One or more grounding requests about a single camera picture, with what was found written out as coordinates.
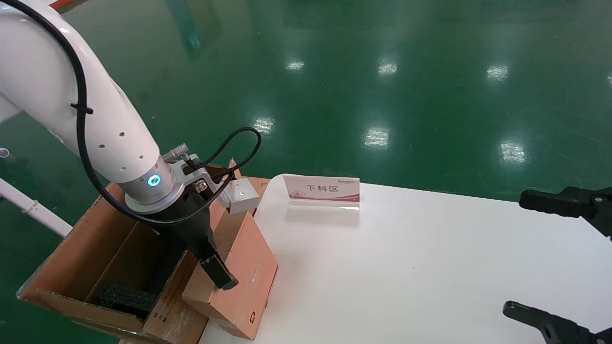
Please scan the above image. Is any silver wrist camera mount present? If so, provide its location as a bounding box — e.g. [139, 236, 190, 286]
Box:
[163, 146, 260, 215]

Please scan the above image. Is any white red sign placard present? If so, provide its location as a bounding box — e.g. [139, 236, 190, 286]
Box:
[283, 174, 361, 211]

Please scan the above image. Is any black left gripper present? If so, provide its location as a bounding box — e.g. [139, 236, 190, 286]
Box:
[142, 184, 239, 290]

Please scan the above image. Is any black foam insert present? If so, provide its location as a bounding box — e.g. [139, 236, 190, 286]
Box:
[97, 281, 159, 319]

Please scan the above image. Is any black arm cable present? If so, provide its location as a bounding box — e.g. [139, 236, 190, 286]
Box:
[0, 0, 262, 226]

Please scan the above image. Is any small cardboard box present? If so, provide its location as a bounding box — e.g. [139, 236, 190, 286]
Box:
[181, 208, 279, 341]

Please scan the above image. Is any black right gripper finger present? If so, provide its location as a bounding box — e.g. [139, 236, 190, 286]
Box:
[503, 301, 612, 344]
[519, 186, 612, 237]

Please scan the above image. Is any large open cardboard box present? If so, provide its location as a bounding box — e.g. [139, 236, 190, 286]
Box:
[16, 159, 272, 344]

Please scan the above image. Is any white metal tube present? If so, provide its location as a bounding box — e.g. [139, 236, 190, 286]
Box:
[0, 179, 73, 238]

